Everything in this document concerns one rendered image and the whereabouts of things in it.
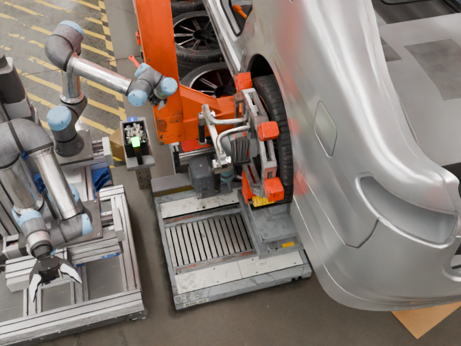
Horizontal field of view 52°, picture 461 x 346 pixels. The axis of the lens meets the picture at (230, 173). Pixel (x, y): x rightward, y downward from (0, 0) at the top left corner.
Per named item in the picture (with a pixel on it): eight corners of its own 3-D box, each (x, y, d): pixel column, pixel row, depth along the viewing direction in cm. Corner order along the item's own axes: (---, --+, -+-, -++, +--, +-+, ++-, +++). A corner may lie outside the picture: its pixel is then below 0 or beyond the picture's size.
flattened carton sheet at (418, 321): (480, 290, 281) (483, 287, 279) (416, 340, 262) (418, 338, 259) (441, 253, 298) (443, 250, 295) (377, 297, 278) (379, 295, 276)
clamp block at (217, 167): (232, 171, 224) (232, 163, 220) (215, 174, 223) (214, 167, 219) (230, 163, 227) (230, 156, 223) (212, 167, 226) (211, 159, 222)
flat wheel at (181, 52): (147, 53, 391) (143, 27, 373) (211, 25, 417) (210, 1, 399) (193, 93, 357) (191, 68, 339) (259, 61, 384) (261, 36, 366)
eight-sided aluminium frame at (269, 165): (272, 214, 247) (280, 141, 206) (260, 217, 246) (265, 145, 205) (243, 142, 281) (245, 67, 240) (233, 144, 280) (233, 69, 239)
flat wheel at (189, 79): (289, 125, 335) (291, 99, 317) (208, 161, 313) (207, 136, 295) (239, 75, 371) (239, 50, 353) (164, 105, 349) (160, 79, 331)
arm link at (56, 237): (68, 250, 178) (61, 233, 169) (39, 263, 174) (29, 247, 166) (62, 234, 182) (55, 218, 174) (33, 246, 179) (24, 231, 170)
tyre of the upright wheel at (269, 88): (343, 192, 214) (312, 51, 216) (294, 203, 210) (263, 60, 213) (300, 196, 279) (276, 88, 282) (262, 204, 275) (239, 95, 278)
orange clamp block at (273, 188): (277, 185, 229) (283, 199, 224) (262, 188, 228) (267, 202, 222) (278, 176, 224) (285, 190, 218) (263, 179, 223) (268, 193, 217)
